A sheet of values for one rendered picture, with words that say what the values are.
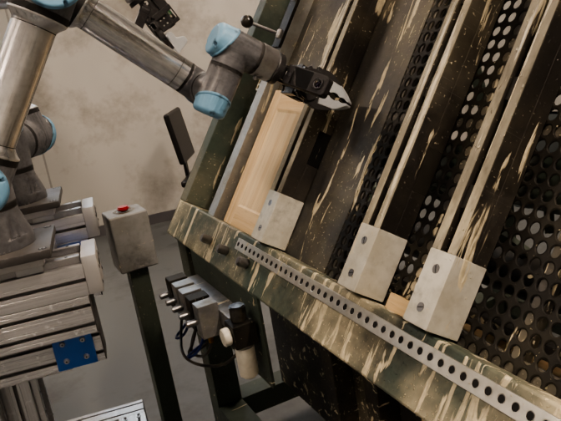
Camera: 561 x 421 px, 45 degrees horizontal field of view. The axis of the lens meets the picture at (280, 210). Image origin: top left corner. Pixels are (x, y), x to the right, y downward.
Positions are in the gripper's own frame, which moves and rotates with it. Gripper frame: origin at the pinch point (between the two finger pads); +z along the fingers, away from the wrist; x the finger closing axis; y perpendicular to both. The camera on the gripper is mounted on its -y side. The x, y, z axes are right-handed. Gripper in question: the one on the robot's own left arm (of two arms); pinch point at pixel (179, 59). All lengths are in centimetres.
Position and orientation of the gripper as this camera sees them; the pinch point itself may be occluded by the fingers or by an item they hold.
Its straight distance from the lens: 201.2
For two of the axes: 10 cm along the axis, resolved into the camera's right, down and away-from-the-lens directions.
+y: 7.7, -6.3, 0.5
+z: 5.9, 7.4, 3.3
